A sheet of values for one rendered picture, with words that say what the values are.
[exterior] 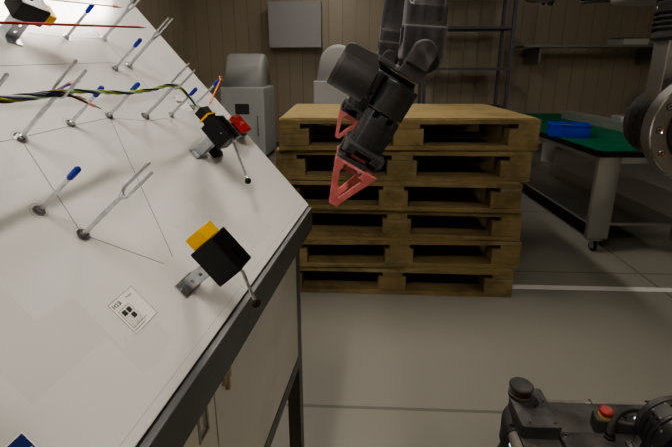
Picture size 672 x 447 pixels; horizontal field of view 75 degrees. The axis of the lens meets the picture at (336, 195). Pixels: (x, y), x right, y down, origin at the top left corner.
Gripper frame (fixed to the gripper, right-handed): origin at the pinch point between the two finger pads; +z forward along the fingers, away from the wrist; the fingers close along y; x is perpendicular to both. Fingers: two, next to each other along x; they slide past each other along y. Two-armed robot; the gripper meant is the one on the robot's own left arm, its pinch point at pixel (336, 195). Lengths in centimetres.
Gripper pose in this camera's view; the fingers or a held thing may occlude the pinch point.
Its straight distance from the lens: 70.0
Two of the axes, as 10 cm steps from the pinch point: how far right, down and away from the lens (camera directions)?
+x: 8.7, 4.8, 1.0
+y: -0.5, 2.8, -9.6
